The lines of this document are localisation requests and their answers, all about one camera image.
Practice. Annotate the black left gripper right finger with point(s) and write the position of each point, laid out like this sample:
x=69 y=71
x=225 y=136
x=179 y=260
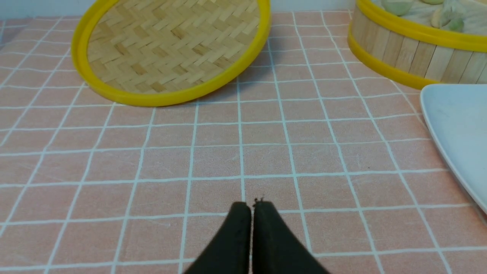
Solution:
x=276 y=250

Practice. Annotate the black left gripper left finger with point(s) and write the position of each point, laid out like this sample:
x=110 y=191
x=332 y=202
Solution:
x=228 y=251

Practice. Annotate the white square plate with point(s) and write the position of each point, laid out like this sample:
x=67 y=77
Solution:
x=456 y=117

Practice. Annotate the yellow-rimmed bamboo steamer lid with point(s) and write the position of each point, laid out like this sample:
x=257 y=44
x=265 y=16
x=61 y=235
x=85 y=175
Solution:
x=156 y=53

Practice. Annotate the yellow-rimmed bamboo steamer basket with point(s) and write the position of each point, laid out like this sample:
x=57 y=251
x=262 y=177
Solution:
x=413 y=54

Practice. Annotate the green dumpling back of steamer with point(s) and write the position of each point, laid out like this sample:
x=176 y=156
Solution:
x=397 y=7

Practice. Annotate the green dumpling of steamer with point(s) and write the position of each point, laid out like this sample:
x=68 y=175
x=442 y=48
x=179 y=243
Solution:
x=450 y=16
x=397 y=7

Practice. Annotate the green dumpling centre of steamer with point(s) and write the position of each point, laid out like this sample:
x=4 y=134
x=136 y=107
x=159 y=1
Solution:
x=450 y=16

